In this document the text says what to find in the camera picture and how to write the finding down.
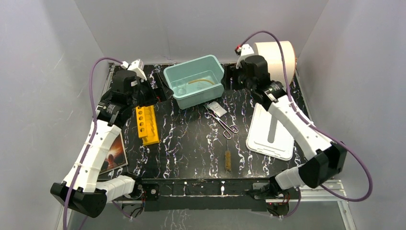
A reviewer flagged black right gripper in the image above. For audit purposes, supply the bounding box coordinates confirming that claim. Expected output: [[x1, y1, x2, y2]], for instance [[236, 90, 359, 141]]
[[219, 63, 255, 93]]

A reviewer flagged tan rubber tube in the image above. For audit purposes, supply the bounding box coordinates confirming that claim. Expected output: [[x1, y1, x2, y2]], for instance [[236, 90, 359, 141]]
[[188, 79, 215, 86]]

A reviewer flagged white paper packet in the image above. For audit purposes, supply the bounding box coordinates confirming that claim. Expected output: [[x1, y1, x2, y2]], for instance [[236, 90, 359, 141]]
[[207, 102, 227, 117]]

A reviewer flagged white plastic lid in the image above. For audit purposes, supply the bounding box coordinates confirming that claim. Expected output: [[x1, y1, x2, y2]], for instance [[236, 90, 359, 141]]
[[246, 103, 294, 161]]

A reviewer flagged tan test tube brush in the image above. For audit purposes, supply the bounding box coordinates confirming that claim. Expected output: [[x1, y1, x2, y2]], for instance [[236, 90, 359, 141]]
[[225, 140, 232, 172]]

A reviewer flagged clear glass beaker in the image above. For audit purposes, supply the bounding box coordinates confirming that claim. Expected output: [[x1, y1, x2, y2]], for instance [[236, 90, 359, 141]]
[[176, 84, 187, 96]]

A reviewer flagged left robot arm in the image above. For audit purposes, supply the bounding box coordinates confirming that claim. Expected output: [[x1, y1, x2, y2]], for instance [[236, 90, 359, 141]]
[[50, 70, 173, 218]]

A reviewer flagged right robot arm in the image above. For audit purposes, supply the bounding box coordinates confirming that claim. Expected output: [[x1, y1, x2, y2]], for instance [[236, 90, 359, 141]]
[[221, 55, 347, 198]]

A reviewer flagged teal plastic bin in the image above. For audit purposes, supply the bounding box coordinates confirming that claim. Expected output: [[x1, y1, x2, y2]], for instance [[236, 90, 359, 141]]
[[163, 55, 225, 110]]

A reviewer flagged yellow test tube rack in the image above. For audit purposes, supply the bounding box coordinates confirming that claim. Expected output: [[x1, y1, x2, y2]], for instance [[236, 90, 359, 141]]
[[135, 105, 160, 146]]

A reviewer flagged cream cylindrical drum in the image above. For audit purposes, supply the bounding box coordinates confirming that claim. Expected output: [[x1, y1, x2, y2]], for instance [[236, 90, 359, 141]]
[[253, 40, 297, 86]]

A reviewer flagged dark picture book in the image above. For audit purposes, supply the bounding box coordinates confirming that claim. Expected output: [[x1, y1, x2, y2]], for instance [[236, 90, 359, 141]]
[[99, 134, 128, 175]]

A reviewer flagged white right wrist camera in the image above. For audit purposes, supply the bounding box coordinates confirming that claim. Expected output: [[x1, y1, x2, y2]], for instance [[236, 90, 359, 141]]
[[236, 44, 255, 69]]

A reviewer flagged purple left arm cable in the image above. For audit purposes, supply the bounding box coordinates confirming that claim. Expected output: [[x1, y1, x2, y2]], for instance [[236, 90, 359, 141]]
[[62, 57, 134, 230]]

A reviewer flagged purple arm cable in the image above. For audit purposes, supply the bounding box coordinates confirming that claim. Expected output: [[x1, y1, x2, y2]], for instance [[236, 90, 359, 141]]
[[62, 57, 134, 230], [239, 30, 373, 219]]

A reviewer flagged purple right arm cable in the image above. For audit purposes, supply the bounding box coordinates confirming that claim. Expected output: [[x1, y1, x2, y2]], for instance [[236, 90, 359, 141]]
[[239, 30, 373, 219]]

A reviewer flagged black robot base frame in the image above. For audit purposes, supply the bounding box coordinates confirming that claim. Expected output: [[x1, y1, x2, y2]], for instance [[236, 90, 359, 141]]
[[117, 178, 299, 212]]

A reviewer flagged aluminium rail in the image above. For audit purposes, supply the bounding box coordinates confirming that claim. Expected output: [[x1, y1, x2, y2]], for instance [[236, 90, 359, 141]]
[[62, 179, 349, 205]]

